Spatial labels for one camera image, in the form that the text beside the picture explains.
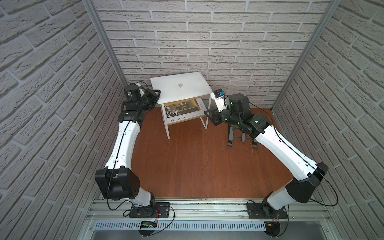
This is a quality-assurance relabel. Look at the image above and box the silver laptop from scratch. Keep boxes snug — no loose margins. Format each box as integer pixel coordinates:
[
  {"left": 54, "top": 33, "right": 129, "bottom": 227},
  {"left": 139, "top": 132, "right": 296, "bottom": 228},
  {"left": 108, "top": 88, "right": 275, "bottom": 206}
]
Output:
[{"left": 151, "top": 72, "right": 213, "bottom": 104}]

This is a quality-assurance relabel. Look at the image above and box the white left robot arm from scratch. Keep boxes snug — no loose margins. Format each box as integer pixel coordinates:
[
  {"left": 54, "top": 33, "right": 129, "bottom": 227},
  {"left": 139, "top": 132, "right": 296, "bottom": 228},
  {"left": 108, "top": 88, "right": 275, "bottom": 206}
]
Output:
[{"left": 95, "top": 81, "right": 161, "bottom": 212}]

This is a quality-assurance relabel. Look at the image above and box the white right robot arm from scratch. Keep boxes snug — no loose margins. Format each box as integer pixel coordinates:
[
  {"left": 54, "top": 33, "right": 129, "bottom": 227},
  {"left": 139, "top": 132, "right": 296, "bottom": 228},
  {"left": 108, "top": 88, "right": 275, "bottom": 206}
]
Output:
[{"left": 205, "top": 89, "right": 329, "bottom": 217}]

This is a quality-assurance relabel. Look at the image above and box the black laptop stand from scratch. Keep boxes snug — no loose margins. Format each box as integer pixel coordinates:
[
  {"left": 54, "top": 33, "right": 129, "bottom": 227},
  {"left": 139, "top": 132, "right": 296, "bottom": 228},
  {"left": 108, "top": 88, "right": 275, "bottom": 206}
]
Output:
[{"left": 227, "top": 125, "right": 258, "bottom": 149}]

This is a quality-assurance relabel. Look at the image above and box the white side table wooden top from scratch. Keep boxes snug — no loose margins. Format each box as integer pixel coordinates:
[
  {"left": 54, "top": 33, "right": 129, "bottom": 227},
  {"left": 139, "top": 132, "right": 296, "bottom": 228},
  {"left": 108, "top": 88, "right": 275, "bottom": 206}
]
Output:
[{"left": 160, "top": 96, "right": 209, "bottom": 140}]

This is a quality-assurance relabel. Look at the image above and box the Folio magazine book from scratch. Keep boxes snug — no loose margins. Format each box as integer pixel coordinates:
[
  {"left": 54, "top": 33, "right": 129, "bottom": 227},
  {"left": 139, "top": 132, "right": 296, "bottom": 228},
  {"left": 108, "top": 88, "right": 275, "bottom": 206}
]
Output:
[{"left": 164, "top": 98, "right": 207, "bottom": 125}]

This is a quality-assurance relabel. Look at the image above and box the right controller board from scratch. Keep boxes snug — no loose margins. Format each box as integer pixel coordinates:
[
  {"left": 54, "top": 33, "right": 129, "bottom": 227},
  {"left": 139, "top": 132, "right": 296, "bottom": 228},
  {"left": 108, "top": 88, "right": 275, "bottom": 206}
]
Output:
[{"left": 265, "top": 222, "right": 281, "bottom": 238}]

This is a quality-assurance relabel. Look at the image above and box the controller board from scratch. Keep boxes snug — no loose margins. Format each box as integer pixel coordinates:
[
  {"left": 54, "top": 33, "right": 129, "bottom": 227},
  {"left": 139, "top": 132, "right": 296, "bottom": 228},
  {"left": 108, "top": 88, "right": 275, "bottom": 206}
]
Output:
[
  {"left": 265, "top": 222, "right": 281, "bottom": 238},
  {"left": 140, "top": 221, "right": 158, "bottom": 229}
]

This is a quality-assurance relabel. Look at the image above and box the left controller board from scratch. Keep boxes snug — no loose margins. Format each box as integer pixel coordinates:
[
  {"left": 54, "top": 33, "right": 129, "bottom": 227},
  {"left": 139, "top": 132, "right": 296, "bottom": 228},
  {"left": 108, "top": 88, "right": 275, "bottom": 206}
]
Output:
[{"left": 140, "top": 221, "right": 158, "bottom": 229}]

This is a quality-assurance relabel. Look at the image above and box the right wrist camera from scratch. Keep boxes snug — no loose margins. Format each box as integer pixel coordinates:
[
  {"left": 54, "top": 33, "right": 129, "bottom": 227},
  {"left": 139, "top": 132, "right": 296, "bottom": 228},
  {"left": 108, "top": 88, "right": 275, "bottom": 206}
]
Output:
[{"left": 210, "top": 89, "right": 227, "bottom": 113}]

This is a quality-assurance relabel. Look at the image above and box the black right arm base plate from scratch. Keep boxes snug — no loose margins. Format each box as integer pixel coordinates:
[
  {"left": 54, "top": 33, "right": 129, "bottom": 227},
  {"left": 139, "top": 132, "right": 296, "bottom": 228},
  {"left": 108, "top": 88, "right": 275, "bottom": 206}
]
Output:
[{"left": 246, "top": 200, "right": 289, "bottom": 220}]

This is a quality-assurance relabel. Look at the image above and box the aluminium frame rail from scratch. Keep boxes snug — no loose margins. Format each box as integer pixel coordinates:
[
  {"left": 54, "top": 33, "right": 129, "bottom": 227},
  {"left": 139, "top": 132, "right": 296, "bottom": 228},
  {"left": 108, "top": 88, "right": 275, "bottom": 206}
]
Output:
[{"left": 86, "top": 198, "right": 331, "bottom": 222}]

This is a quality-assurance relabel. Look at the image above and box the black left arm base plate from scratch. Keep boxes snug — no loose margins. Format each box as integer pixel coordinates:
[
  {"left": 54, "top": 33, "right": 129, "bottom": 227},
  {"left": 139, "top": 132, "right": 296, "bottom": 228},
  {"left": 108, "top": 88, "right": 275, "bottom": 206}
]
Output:
[{"left": 129, "top": 202, "right": 171, "bottom": 219}]

